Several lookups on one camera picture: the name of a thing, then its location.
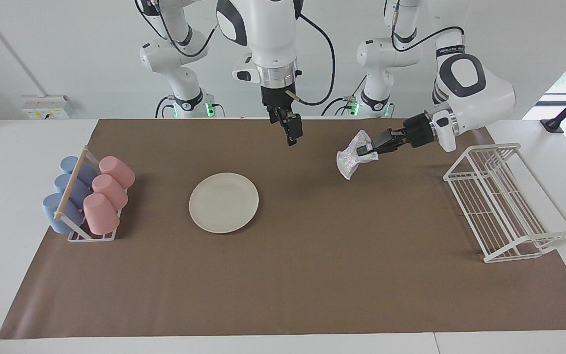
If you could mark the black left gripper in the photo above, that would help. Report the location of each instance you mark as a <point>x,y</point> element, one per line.
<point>418,132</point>

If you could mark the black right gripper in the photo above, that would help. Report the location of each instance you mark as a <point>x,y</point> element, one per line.
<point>276,98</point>

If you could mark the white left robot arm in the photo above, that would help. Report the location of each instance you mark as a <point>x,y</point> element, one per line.
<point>479,93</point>

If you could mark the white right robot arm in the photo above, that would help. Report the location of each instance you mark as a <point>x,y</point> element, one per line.
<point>263,34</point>

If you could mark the cream round plate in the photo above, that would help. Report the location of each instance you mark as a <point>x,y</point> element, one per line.
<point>224,202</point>

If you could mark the brown table mat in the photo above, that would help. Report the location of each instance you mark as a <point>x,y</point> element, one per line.
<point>312,275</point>

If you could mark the pink cup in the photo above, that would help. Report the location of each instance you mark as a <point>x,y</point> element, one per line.
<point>100,215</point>
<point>111,191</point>
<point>118,172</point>

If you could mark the blue cup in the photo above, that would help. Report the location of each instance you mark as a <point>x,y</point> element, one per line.
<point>64,184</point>
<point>69,164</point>
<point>54,214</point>

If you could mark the cup rack with wooden rod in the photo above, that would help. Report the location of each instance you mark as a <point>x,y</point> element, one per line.
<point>71,189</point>

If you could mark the white wall outlet box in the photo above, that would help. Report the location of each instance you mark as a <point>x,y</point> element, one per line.
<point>47,107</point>

